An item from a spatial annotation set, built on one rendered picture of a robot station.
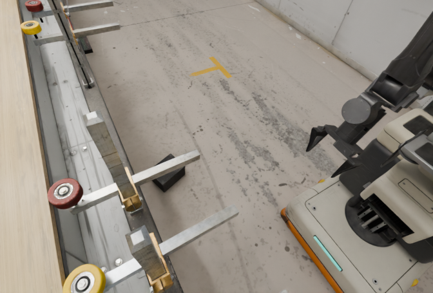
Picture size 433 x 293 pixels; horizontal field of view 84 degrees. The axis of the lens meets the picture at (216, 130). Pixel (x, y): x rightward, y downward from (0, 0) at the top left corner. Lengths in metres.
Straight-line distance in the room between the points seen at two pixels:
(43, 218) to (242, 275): 1.11
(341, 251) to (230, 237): 0.60
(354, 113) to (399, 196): 0.53
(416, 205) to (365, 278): 0.55
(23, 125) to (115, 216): 0.44
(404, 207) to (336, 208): 0.56
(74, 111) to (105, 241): 0.70
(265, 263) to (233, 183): 0.53
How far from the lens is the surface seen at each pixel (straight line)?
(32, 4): 1.81
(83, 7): 1.82
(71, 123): 1.37
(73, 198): 0.78
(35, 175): 0.87
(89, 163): 1.18
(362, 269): 1.51
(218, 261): 1.58
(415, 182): 1.03
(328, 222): 1.51
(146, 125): 2.08
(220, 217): 0.75
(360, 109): 0.60
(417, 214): 1.07
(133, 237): 0.46
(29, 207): 0.82
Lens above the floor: 1.55
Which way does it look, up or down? 50 degrees down
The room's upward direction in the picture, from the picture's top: 6 degrees clockwise
